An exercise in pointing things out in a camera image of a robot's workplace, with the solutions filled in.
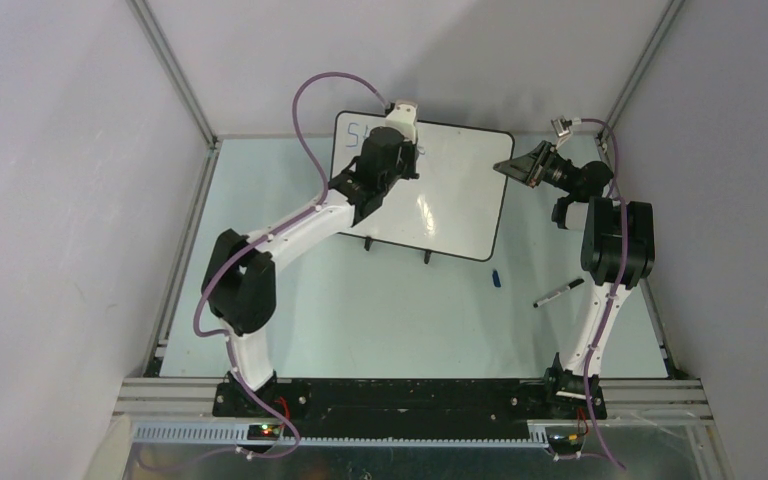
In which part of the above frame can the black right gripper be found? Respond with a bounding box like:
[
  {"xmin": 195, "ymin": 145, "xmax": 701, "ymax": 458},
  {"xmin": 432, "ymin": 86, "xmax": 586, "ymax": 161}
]
[{"xmin": 495, "ymin": 139, "xmax": 579, "ymax": 195}]

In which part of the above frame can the grey cable duct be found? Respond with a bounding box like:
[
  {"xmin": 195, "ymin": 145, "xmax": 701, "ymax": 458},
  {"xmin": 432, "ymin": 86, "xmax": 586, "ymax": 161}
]
[{"xmin": 133, "ymin": 421, "xmax": 549, "ymax": 449}]

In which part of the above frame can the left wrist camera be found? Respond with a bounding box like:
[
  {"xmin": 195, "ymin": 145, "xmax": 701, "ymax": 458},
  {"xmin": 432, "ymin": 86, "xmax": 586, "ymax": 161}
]
[{"xmin": 384, "ymin": 100, "xmax": 418, "ymax": 144}]

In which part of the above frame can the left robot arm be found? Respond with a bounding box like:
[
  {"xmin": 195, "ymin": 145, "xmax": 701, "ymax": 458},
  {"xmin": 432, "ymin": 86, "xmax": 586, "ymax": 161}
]
[{"xmin": 197, "ymin": 125, "xmax": 419, "ymax": 417}]

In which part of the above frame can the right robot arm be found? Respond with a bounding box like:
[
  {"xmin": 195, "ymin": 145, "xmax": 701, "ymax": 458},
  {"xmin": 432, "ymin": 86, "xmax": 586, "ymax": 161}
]
[{"xmin": 493, "ymin": 141, "xmax": 655, "ymax": 418}]

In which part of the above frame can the black marker pen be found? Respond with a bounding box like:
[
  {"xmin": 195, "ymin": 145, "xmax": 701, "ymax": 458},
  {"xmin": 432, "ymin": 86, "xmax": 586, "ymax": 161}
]
[{"xmin": 532, "ymin": 277, "xmax": 584, "ymax": 309}]

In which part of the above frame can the white whiteboard black frame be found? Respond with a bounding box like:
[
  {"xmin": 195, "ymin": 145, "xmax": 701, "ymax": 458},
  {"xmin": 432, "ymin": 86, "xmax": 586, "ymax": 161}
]
[{"xmin": 345, "ymin": 121, "xmax": 515, "ymax": 261}]

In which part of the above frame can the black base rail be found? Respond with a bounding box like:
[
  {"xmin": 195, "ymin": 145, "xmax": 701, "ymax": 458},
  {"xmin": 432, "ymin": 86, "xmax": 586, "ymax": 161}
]
[{"xmin": 212, "ymin": 376, "xmax": 587, "ymax": 439}]

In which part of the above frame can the wire whiteboard stand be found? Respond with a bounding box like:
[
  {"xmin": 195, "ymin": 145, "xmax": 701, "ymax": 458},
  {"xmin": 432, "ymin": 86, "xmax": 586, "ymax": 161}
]
[{"xmin": 363, "ymin": 236, "xmax": 433, "ymax": 265}]

